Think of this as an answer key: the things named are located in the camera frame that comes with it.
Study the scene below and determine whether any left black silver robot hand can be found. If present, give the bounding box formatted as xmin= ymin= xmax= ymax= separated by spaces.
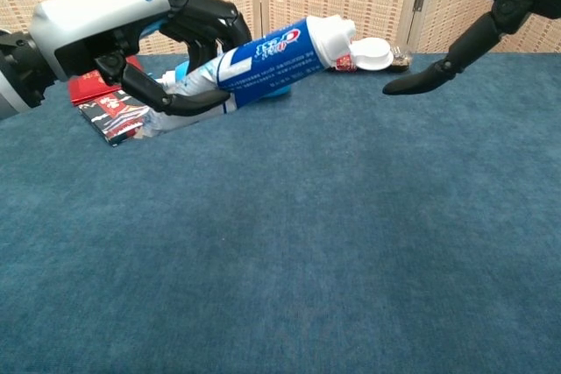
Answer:
xmin=29 ymin=0 xmax=253 ymax=117

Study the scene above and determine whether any blue felt table cover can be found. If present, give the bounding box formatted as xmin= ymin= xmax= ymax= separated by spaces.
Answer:
xmin=0 ymin=52 xmax=561 ymax=374

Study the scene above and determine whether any blue white toothpaste tube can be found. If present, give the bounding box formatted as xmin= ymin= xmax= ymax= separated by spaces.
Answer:
xmin=139 ymin=14 xmax=394 ymax=141

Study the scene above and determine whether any black red printed packet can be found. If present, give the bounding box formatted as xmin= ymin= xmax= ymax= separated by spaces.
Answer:
xmin=77 ymin=88 xmax=153 ymax=148

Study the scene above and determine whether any red certificate book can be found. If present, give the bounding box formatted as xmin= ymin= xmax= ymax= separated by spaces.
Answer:
xmin=67 ymin=54 xmax=146 ymax=107

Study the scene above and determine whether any cola plastic bottle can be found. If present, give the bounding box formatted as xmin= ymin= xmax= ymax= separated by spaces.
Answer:
xmin=335 ymin=45 xmax=413 ymax=74

